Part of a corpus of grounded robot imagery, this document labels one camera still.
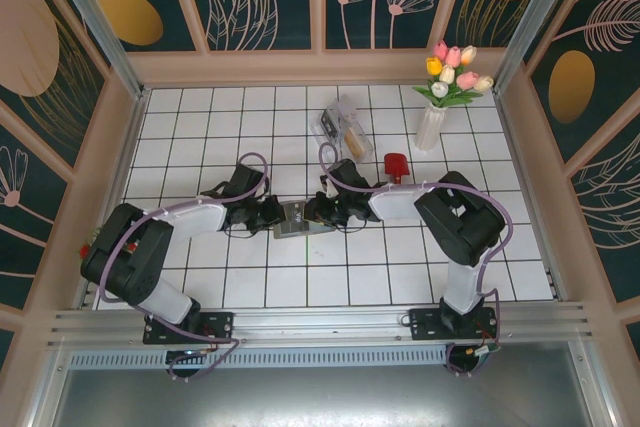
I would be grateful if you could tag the white ribbed vase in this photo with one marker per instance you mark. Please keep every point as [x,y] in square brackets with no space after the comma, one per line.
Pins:
[430,129]

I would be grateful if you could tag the small red flower plant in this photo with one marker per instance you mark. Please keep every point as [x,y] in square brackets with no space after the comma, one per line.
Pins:
[84,250]

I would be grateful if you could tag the clear plastic organizer box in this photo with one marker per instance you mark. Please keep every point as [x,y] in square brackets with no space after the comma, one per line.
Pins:
[350,119]

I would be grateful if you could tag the perforated metal strip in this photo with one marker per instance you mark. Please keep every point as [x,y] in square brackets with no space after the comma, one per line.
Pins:
[300,358]

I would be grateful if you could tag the yellow artificial tulip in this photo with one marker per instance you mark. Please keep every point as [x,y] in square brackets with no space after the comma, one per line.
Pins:
[434,65]

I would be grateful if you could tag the grey metal sheet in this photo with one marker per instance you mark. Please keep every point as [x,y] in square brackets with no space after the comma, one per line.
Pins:
[320,397]

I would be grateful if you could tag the pink artificial tulip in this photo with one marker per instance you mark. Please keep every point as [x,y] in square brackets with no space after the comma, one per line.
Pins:
[467,80]
[440,50]
[453,56]

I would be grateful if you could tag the black card with white logo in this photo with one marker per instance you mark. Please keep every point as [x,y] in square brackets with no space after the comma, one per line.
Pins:
[295,214]

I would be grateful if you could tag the aluminium frame post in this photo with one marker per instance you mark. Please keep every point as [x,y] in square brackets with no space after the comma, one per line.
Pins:
[526,22]
[104,32]

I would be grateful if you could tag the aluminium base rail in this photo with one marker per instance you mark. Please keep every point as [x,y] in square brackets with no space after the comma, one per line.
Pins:
[325,319]

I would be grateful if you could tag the tan wooden block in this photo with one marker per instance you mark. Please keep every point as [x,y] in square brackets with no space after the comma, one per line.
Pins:
[353,143]

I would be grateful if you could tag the cream artificial tulip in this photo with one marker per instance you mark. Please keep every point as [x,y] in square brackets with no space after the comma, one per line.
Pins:
[484,83]

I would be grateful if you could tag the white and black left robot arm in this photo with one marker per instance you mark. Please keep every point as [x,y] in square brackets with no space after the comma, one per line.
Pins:
[195,219]

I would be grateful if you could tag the white artificial tulip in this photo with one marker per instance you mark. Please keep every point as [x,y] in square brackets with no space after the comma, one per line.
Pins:
[447,74]
[439,90]

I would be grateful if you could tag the peach artificial tulip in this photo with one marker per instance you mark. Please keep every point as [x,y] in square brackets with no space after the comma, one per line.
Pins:
[468,55]

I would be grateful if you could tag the small green circuit board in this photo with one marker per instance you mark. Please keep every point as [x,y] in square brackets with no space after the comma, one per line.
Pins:
[487,351]

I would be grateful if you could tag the grey card holder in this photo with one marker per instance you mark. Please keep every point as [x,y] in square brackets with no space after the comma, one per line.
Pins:
[295,232]

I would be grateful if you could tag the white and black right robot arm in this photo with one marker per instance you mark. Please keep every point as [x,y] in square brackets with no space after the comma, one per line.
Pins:
[395,202]

